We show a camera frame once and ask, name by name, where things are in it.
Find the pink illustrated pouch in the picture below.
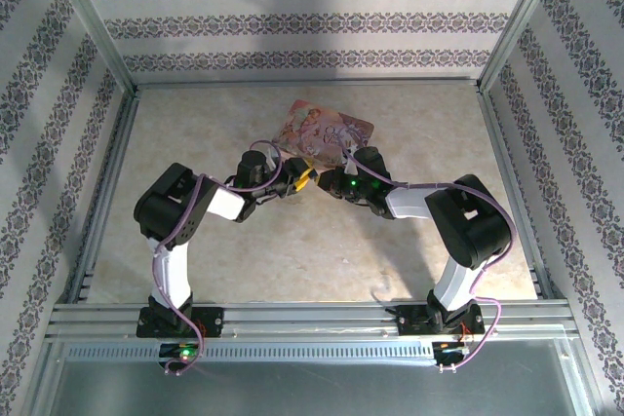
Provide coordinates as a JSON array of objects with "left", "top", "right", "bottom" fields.
[{"left": 271, "top": 98, "right": 377, "bottom": 170}]

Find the right controller board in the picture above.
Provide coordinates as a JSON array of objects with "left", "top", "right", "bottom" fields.
[{"left": 433, "top": 340, "right": 472, "bottom": 357}]

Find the grey sheet metal panel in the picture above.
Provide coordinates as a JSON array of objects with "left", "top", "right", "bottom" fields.
[{"left": 28, "top": 340, "right": 597, "bottom": 416}]

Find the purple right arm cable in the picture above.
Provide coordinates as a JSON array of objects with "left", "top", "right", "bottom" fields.
[{"left": 340, "top": 140, "right": 517, "bottom": 372}]

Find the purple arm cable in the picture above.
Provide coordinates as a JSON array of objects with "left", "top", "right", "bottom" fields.
[
  {"left": 151, "top": 140, "right": 283, "bottom": 378},
  {"left": 340, "top": 140, "right": 517, "bottom": 372}
]

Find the aluminium back frame rail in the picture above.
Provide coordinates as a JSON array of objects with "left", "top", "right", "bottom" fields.
[{"left": 130, "top": 76, "right": 485, "bottom": 92}]

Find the aluminium front mounting rail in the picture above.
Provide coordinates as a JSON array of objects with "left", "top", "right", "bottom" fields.
[{"left": 46, "top": 301, "right": 581, "bottom": 340}]

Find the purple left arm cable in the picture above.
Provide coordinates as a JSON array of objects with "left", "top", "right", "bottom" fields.
[{"left": 151, "top": 140, "right": 283, "bottom": 378}]

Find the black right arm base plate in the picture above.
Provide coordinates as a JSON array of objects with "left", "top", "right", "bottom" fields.
[{"left": 395, "top": 303, "right": 487, "bottom": 339}]

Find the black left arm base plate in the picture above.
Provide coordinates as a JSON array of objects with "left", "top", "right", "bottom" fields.
[{"left": 136, "top": 305, "right": 225, "bottom": 339}]

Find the aluminium side frame rail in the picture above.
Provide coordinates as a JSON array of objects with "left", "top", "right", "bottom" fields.
[
  {"left": 475, "top": 86, "right": 560, "bottom": 301},
  {"left": 65, "top": 87, "right": 142, "bottom": 305}
]

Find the slotted grey cable duct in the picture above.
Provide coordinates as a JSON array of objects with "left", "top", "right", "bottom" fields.
[{"left": 62, "top": 340, "right": 562, "bottom": 363}]

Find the aluminium frame post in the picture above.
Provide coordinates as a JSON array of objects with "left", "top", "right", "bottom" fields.
[
  {"left": 41, "top": 0, "right": 138, "bottom": 92},
  {"left": 478, "top": 0, "right": 572, "bottom": 90}
]

